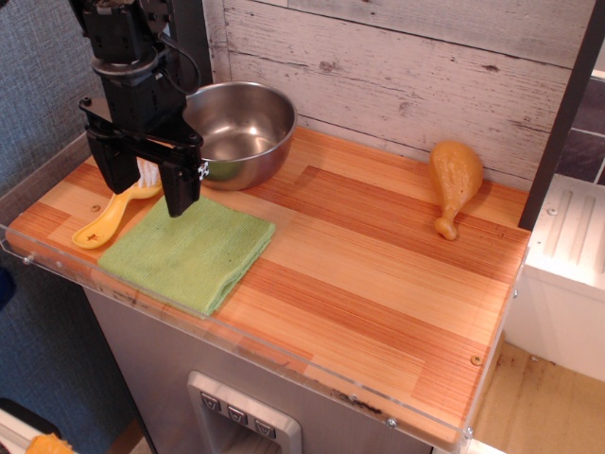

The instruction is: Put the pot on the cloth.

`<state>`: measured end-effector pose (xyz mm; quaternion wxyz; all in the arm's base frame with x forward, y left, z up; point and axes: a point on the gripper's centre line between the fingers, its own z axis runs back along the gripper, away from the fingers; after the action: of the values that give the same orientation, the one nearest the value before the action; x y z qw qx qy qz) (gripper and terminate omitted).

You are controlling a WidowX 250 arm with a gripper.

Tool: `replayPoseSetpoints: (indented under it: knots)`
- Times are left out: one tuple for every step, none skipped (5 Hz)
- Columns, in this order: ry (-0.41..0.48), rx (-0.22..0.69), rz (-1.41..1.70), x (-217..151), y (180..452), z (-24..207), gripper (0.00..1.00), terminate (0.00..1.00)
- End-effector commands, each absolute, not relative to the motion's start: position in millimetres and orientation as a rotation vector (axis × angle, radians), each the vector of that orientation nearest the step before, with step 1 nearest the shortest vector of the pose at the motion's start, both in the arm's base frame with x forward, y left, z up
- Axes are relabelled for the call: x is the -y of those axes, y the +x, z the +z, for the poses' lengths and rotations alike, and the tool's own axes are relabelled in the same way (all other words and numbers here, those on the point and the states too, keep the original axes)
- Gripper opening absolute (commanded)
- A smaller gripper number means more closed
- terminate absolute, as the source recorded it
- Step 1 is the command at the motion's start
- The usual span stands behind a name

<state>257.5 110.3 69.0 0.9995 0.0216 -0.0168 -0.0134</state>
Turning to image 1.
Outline plastic chicken drumstick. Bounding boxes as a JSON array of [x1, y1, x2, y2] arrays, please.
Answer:
[[428, 141, 483, 240]]

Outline silver dispenser panel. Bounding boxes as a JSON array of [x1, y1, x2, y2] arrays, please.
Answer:
[[187, 371, 303, 453]]

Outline dark grey vertical post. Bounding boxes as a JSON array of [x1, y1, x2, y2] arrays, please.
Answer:
[[167, 0, 213, 95]]

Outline yellow dish brush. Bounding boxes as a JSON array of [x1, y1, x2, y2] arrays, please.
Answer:
[[72, 158, 162, 250]]

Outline dark right frame post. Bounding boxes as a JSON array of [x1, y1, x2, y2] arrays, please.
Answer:
[[518, 0, 604, 231]]

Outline green folded cloth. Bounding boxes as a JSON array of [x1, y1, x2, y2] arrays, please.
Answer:
[[98, 199, 275, 316]]

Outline clear acrylic table guard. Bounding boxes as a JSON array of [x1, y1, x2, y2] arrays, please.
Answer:
[[7, 215, 528, 453]]

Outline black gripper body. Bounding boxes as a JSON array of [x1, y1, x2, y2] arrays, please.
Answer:
[[80, 61, 202, 166]]

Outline orange object bottom left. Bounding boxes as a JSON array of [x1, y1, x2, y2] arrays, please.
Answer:
[[26, 434, 75, 454]]

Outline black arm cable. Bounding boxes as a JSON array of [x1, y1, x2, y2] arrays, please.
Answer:
[[158, 30, 202, 98]]

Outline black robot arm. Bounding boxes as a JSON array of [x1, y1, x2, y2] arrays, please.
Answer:
[[71, 1, 205, 218]]

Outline white toy sink unit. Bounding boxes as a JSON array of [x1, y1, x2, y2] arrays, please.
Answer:
[[504, 175, 604, 380]]

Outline grey toy fridge cabinet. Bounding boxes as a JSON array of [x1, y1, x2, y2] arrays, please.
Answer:
[[86, 290, 430, 453]]

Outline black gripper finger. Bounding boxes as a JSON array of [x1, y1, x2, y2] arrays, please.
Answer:
[[87, 131, 140, 194], [159, 162, 202, 218]]

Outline stainless steel pot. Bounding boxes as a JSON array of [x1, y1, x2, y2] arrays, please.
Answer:
[[183, 81, 298, 191]]

